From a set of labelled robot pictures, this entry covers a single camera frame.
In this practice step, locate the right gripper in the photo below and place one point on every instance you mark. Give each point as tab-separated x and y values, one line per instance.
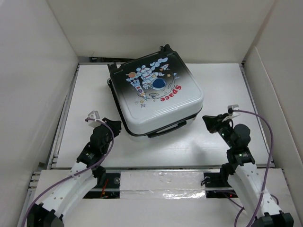
213	122

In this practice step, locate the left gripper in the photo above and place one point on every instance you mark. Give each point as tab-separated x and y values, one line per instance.
115	125

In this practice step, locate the black space-print suitcase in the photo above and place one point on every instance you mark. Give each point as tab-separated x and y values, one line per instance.
155	94

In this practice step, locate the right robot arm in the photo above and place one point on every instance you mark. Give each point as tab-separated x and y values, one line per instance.
240	173

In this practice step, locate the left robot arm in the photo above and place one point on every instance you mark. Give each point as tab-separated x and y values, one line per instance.
51	207

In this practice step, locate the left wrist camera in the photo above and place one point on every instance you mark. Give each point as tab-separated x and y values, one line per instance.
92	117

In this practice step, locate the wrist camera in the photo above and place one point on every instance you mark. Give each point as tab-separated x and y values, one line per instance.
92	117
233	111

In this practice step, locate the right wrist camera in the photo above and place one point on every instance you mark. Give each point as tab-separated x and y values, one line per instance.
233	111

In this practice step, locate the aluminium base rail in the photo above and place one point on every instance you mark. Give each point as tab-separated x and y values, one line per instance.
189	148

